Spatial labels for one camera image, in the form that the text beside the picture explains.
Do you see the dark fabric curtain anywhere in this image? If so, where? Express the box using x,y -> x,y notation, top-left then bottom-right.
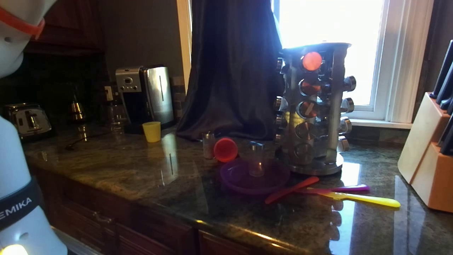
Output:
176,0 -> 285,143

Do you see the orange plastic cup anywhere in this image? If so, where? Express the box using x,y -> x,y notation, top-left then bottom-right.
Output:
213,136 -> 241,166

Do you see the purple plastic plate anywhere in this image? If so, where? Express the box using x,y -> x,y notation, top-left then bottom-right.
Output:
217,158 -> 292,199

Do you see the yellow-green plastic cup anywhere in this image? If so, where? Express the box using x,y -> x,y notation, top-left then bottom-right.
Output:
142,121 -> 163,145

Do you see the stainless steel coffee maker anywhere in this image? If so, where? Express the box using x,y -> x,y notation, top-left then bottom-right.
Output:
115,64 -> 178,135

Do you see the revolving metal spice rack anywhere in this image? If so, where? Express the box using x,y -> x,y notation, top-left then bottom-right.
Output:
272,41 -> 359,179

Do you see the orange-red plastic utensil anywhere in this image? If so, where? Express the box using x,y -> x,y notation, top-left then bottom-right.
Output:
264,175 -> 322,207

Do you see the dark countertop bottle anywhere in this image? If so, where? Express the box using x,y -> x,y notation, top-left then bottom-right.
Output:
70,94 -> 93,143
104,84 -> 127,136

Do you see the brown wooden base cabinet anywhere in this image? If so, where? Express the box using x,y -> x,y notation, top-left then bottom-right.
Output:
35,169 -> 304,255

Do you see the purple plastic utensil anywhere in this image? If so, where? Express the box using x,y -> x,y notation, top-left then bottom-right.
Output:
302,185 -> 373,197

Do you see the yellow plastic utensil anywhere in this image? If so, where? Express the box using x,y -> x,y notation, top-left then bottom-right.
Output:
302,187 -> 404,213

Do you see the chrome toaster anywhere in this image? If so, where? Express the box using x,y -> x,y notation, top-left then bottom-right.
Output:
2,102 -> 56,142

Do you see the wooden knife block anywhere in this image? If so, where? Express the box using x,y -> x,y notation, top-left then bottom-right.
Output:
397,91 -> 453,214

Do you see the metal drawer handle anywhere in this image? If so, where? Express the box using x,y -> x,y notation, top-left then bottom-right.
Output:
91,211 -> 115,227

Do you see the white window frame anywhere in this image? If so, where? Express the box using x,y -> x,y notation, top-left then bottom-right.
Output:
176,0 -> 437,131

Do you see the dark wooden wall cabinet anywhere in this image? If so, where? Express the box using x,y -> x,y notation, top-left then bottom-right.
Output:
28,0 -> 107,57

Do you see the black handled knife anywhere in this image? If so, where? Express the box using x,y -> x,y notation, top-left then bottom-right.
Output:
435,63 -> 453,107
431,39 -> 453,100

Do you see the orange cable strap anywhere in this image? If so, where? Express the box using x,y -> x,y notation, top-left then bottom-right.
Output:
0,6 -> 47,43

